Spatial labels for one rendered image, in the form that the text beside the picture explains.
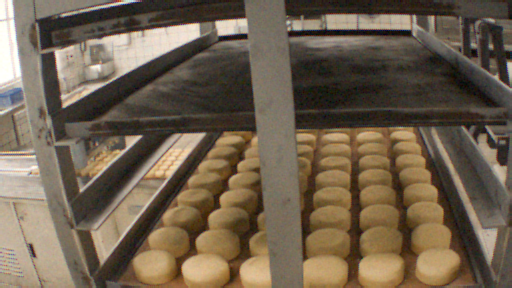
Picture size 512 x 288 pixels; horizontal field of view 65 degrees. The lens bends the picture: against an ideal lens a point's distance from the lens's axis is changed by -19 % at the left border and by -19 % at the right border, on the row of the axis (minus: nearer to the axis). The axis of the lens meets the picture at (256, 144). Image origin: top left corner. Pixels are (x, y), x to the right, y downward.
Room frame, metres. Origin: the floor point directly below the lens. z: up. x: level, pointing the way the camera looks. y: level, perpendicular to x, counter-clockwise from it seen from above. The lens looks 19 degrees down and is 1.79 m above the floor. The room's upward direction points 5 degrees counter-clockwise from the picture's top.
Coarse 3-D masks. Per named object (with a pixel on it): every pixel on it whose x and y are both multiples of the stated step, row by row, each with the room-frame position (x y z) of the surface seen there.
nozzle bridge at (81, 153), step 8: (120, 136) 2.78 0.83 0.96; (80, 144) 2.10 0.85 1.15; (88, 144) 2.32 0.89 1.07; (104, 144) 2.40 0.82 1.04; (120, 144) 2.78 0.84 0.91; (72, 152) 2.10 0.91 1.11; (80, 152) 2.09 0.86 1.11; (88, 152) 2.26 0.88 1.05; (96, 152) 2.30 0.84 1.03; (80, 160) 2.09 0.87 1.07; (88, 160) 2.21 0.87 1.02; (80, 168) 2.09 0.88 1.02
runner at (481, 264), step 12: (432, 144) 0.73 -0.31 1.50; (432, 156) 0.71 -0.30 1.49; (444, 168) 0.61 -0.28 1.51; (444, 180) 0.61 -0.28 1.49; (456, 192) 0.52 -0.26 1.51; (456, 204) 0.51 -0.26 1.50; (456, 216) 0.49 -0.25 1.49; (468, 216) 0.44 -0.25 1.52; (468, 228) 0.44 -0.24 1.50; (468, 240) 0.43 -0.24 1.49; (480, 240) 0.39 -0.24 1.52; (468, 252) 0.41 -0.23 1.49; (480, 252) 0.37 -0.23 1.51; (480, 264) 0.36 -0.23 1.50; (480, 276) 0.35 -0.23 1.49; (492, 276) 0.32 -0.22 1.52
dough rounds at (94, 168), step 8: (104, 152) 2.61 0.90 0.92; (112, 152) 2.60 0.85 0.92; (120, 152) 2.59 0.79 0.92; (96, 160) 2.48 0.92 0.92; (104, 160) 2.47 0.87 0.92; (112, 160) 2.46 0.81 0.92; (88, 168) 2.36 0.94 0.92; (96, 168) 2.35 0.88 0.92; (104, 168) 2.34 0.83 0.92; (80, 176) 2.30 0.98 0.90; (88, 176) 2.29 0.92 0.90
